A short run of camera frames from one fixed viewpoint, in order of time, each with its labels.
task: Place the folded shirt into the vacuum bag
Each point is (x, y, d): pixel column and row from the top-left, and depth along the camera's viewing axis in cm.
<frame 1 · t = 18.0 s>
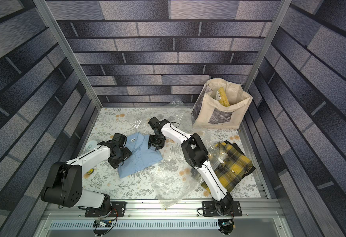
left hand: (127, 157, 90), fingers open
right hand: (150, 146, 96), fingers open
yellow black plaid shirt: (230, 165, 85), point 6 cm above the table
beige canvas tote bag: (207, 112, 97), point 17 cm above the table
yellow item in tote: (223, 99, 97), point 23 cm above the table
clear plastic vacuum bag: (175, 179, 86), on the table
light blue folded shirt: (143, 156, 92), point 2 cm above the table

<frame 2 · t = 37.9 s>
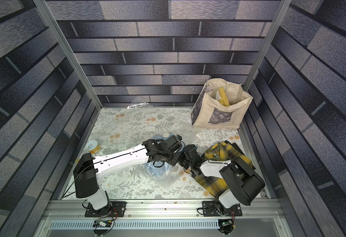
left hand: (177, 158, 78), fingers closed
right hand: (172, 155, 90), fingers closed
light blue folded shirt: (162, 169, 82), point 8 cm above the table
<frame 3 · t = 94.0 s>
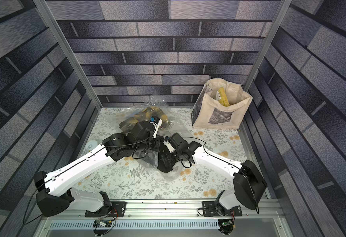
left hand: (165, 140, 68), fingers closed
right hand: (167, 156, 82), fingers open
yellow black plaid shirt: (144, 115, 112), point 5 cm above the table
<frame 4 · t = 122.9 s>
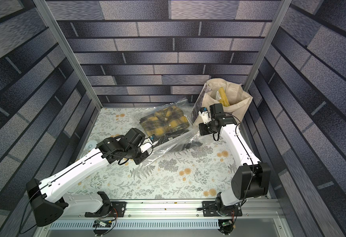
left hand: (146, 151, 74), fingers closed
right hand: (202, 127, 85), fingers closed
yellow black plaid shirt: (164, 121, 109), point 4 cm above the table
clear plastic vacuum bag: (157, 152, 78), point 17 cm above the table
